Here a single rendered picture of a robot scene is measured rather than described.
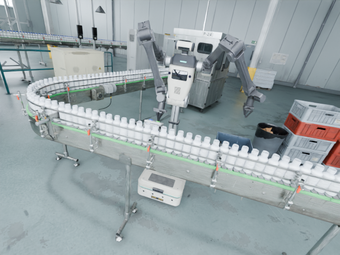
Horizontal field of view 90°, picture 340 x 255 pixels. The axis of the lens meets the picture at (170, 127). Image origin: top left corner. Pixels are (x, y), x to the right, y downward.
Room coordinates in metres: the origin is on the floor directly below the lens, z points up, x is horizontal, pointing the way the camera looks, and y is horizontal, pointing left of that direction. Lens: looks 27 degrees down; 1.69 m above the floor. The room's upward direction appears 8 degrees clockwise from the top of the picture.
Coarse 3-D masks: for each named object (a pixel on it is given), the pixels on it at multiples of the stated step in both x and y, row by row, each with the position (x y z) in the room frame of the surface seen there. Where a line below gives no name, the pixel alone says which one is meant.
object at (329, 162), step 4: (328, 152) 2.43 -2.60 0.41; (328, 156) 2.39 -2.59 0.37; (332, 156) 2.35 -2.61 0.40; (336, 156) 2.34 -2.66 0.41; (324, 160) 2.42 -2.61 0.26; (328, 160) 2.35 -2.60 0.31; (332, 160) 2.35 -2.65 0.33; (336, 160) 2.34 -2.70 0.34; (328, 164) 2.34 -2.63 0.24; (332, 164) 2.34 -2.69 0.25; (336, 164) 2.33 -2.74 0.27
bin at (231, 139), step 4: (220, 132) 1.51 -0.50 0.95; (220, 136) 1.51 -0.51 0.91; (224, 136) 1.50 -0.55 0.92; (228, 136) 1.50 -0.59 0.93; (232, 136) 1.49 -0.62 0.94; (236, 136) 1.48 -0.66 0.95; (220, 140) 1.51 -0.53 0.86; (224, 140) 1.50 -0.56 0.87; (228, 140) 1.49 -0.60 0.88; (232, 140) 1.49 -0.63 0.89; (236, 140) 1.48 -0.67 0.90; (240, 140) 1.47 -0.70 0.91; (244, 140) 1.47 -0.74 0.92; (248, 140) 1.46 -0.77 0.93; (232, 144) 1.48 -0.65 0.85; (240, 144) 1.47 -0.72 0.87; (244, 144) 1.46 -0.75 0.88; (248, 144) 1.42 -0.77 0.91; (240, 148) 1.47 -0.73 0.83; (248, 148) 1.38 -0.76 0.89; (252, 148) 1.29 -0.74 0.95; (248, 152) 1.34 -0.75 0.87
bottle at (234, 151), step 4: (236, 144) 0.93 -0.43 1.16; (232, 148) 0.91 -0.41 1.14; (236, 148) 0.90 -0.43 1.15; (228, 152) 0.92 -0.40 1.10; (232, 152) 0.90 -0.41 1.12; (236, 152) 0.90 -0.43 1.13; (228, 156) 0.91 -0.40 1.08; (232, 156) 0.89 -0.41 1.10; (228, 160) 0.90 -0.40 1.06; (232, 160) 0.89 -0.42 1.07; (224, 164) 0.92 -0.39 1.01
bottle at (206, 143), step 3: (204, 138) 0.97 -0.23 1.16; (207, 138) 0.98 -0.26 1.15; (204, 141) 0.95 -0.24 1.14; (207, 141) 0.95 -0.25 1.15; (201, 144) 0.96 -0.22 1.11; (204, 144) 0.94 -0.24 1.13; (207, 144) 0.94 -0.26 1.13; (207, 147) 0.93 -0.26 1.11; (201, 150) 0.94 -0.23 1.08; (204, 150) 0.94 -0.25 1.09; (207, 150) 0.94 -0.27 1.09; (201, 153) 0.94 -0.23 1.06; (204, 153) 0.93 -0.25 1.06; (207, 153) 0.94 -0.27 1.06; (204, 156) 0.93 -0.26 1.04; (201, 159) 0.94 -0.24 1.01; (204, 159) 0.94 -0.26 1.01
